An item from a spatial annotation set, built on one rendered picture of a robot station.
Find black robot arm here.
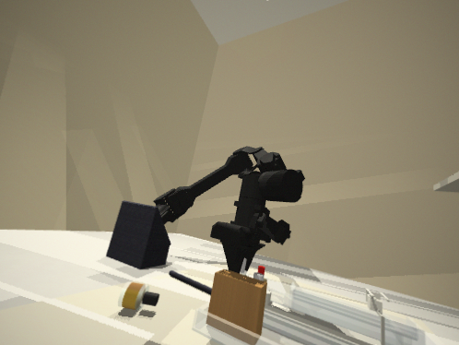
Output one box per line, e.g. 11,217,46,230
154,146,305,244

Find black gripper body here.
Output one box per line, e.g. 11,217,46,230
210,196,271,246

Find black rod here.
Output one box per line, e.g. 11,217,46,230
169,270,212,295

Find white jar with orange label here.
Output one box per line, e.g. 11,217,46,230
118,282,159,311

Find brown wooden block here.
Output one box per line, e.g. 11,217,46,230
208,268,267,336

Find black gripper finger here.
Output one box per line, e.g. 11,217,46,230
220,240,254,273
244,242,265,271

